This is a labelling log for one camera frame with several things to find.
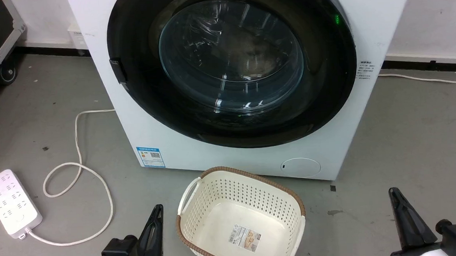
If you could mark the black caster wheel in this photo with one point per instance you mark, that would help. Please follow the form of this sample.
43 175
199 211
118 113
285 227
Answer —
7 73

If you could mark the small printed text sticker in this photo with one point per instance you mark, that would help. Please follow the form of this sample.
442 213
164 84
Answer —
365 70

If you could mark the white front-load washing machine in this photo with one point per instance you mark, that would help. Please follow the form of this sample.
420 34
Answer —
369 3

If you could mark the black round glass washer door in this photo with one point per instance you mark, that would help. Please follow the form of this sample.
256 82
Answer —
141 109

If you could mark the blue energy label sticker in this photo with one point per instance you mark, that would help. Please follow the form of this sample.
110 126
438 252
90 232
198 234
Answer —
150 157

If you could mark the paper basket product label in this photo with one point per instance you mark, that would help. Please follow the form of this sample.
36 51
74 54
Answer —
244 238

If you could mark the round white filter cover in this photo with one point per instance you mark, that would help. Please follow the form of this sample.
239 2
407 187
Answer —
301 168

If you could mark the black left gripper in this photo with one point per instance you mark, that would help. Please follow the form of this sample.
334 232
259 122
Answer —
119 252

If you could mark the white power strip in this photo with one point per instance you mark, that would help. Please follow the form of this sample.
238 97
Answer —
11 203

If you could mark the cream perforated laundry basket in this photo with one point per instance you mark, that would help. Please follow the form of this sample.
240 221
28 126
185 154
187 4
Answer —
239 190

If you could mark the white wall outlet box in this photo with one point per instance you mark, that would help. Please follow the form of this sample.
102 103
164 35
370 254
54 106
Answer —
78 37

